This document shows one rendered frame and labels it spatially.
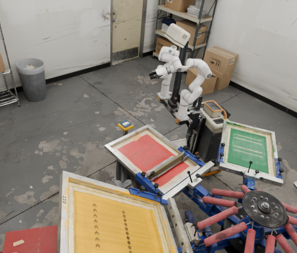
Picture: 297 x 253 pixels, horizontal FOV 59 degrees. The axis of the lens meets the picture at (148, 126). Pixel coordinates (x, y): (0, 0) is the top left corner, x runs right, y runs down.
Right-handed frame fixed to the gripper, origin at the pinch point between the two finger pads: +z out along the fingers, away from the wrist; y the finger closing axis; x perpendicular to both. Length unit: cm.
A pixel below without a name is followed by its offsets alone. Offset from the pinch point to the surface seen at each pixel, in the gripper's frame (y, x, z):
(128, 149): 33, 51, 45
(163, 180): 76, 58, 20
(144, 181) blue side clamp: 80, 46, 35
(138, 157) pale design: 45, 54, 37
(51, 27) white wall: -287, 24, 138
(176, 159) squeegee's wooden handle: 60, 56, 3
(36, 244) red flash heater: 128, 5, 104
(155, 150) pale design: 37, 61, 20
